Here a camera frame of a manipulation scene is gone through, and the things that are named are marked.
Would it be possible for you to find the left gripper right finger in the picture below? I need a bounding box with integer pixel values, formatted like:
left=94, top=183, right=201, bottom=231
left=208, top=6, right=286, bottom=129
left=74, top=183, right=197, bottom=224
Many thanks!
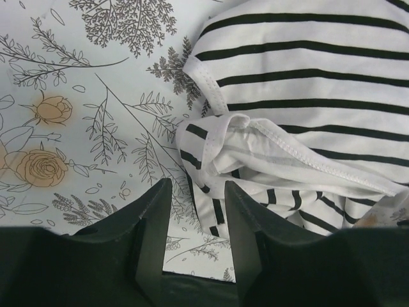
left=225, top=181, right=408, bottom=306

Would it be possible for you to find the black white striped tank top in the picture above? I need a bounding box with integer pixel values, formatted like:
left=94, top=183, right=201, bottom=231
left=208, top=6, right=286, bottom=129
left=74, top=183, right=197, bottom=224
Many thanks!
left=176, top=1, right=408, bottom=238

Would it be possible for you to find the floral table cloth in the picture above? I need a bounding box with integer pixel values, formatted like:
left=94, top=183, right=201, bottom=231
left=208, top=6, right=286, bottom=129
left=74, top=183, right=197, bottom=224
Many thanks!
left=0, top=0, right=409, bottom=284

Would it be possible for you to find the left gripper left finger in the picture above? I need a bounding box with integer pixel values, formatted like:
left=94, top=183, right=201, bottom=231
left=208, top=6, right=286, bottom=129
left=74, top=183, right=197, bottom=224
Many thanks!
left=1, top=179, right=172, bottom=306

